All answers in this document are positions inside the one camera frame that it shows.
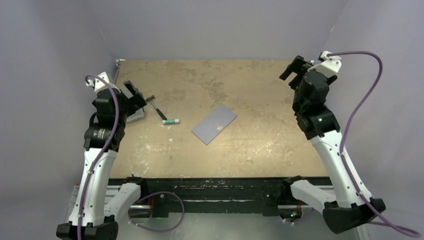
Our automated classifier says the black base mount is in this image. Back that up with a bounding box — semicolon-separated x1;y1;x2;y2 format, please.
108;177;307;218

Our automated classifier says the clear plastic organizer box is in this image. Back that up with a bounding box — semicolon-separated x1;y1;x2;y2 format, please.
126;107;145;123

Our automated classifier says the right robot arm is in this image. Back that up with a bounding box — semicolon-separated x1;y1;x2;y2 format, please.
279;51;386;234

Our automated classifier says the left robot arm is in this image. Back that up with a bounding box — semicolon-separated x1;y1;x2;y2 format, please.
56;80;149;240

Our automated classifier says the grey envelope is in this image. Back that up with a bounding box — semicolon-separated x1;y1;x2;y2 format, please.
191;104;237;145

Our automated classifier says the black hammer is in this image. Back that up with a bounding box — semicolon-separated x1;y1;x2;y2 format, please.
146;95;168;121

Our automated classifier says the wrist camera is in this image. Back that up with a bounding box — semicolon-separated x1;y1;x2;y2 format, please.
84;71;120;95
307;50;342;78

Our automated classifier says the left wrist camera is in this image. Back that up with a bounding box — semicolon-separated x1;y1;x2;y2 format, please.
84;71;120;95

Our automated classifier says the green white glue stick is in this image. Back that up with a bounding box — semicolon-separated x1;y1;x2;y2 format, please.
162;119;180;125

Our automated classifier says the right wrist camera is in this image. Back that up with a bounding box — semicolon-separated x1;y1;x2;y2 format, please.
307;50;342;78

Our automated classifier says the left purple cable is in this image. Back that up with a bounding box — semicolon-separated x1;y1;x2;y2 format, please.
76;74;121;240

